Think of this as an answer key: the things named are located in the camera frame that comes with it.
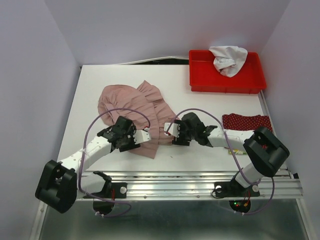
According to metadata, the pink pleated skirt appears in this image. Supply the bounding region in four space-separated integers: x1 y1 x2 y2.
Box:
97 81 176 159

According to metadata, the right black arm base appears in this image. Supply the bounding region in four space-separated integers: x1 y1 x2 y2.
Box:
211 179 260 214

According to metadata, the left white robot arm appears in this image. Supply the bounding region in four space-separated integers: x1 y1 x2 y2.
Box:
35 116 137 215

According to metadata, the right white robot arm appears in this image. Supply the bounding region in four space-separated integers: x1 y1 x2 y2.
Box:
164 112 290 198

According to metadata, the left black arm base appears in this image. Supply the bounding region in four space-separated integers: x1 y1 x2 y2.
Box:
91 171 128 218

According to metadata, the red polka dot skirt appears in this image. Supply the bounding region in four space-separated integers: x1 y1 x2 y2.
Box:
222 113 273 132

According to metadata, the yellow floral folded skirt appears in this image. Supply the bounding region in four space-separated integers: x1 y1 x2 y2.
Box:
228 149 247 155

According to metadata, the red plastic bin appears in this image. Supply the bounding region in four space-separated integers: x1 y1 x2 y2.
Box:
189 50 267 94

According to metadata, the white cloth garment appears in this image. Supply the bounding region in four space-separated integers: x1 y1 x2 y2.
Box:
209 46 248 78

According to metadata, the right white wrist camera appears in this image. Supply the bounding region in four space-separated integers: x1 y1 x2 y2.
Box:
164 122 180 138

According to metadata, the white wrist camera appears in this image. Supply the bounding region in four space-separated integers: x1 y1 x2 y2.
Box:
164 122 180 138
133 128 152 145

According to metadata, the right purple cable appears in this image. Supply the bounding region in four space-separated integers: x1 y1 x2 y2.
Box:
166 107 276 216

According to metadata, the purple cable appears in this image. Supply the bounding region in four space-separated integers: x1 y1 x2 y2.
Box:
166 107 276 216
76 107 151 218

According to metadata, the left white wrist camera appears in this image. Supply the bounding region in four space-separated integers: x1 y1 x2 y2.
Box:
133 128 152 145

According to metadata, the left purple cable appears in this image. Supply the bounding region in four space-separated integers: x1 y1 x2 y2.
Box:
76 107 151 218

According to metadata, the aluminium mounting rail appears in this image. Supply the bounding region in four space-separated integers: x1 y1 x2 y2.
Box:
41 171 304 201

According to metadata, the white cable behind table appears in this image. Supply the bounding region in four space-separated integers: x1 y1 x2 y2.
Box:
117 55 190 66

